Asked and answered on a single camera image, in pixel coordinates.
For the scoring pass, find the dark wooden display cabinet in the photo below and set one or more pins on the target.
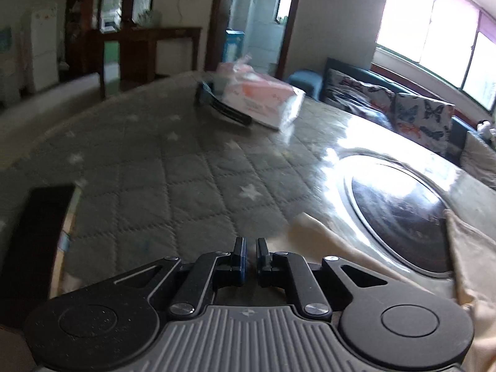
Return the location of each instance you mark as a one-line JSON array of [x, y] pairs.
[[83, 19]]

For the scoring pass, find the pink white tissue pack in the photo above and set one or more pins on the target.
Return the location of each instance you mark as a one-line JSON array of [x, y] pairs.
[[259, 97]]

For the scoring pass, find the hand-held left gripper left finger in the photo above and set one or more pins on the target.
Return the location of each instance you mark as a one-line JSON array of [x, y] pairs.
[[241, 267]]

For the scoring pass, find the dark blue plastic object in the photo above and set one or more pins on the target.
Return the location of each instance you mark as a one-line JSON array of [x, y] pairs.
[[228, 112]]

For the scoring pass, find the round black inset cooktop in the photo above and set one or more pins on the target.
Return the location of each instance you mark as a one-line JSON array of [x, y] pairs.
[[399, 209]]

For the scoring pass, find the teal wall picture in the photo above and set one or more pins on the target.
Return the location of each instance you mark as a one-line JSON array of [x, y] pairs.
[[4, 39]]

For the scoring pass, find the dark blue sofa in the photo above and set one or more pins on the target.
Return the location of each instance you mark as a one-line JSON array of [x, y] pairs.
[[459, 126]]

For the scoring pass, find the white plush toy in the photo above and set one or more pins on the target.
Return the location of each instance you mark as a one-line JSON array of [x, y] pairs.
[[486, 128]]

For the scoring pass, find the blue stool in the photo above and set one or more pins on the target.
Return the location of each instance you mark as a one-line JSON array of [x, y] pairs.
[[306, 83]]

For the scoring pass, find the blue cardboard box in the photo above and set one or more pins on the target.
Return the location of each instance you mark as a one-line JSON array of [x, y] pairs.
[[233, 46]]

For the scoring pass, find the butterfly print pillow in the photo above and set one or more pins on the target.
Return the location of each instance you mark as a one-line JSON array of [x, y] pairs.
[[360, 97], [422, 124]]

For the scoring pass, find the plain grey pillow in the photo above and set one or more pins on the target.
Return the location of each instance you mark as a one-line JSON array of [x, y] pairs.
[[478, 159]]

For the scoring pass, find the large window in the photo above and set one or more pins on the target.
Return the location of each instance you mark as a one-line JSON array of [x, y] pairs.
[[438, 27]]

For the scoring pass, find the dark wooden side table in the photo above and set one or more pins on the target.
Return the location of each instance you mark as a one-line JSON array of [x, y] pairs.
[[147, 46]]

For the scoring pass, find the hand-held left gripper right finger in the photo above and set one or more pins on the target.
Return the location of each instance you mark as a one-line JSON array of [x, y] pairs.
[[261, 267]]

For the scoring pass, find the cream knit garment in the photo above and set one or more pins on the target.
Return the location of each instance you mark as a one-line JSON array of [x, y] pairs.
[[329, 240]]

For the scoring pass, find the dark wooden door frame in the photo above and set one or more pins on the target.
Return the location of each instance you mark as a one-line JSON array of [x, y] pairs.
[[217, 19]]

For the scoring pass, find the white fridge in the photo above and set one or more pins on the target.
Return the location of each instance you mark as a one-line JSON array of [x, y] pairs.
[[44, 50]]

